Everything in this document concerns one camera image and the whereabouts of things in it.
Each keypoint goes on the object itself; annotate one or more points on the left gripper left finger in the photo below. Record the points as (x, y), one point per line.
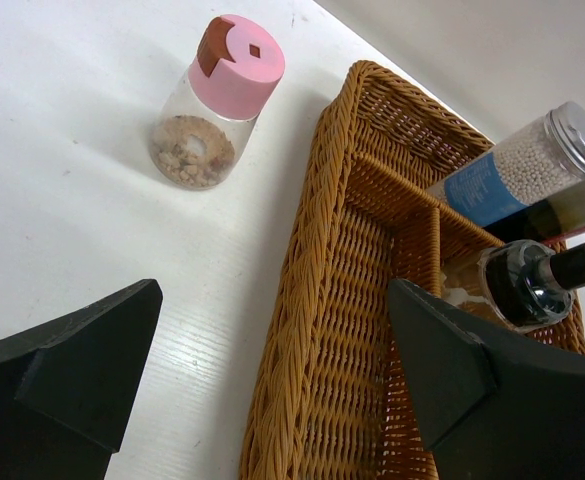
(68, 386)

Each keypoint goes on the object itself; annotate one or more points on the black cap brown spice bottle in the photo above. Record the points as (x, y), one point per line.
(522, 286)

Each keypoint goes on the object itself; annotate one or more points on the pink lid spice jar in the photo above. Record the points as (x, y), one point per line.
(209, 117)

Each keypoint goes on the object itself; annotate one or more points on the brown wicker divided basket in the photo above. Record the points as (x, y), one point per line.
(331, 399)

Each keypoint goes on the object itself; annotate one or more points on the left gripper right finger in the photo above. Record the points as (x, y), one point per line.
(489, 403)

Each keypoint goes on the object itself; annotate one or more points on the blue label silver cap jar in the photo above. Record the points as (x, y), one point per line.
(477, 191)

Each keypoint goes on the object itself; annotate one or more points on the tall dark sauce bottle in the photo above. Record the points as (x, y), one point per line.
(557, 210)

